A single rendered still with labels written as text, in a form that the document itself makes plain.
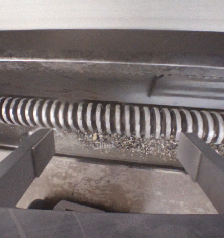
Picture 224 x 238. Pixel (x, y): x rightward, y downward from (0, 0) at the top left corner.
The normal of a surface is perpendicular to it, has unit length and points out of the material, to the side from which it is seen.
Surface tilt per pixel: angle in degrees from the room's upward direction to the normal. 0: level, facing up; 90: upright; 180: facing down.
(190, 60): 0
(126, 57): 0
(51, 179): 0
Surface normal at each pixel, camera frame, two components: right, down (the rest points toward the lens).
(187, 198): -0.12, -0.11
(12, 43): -0.09, 0.99
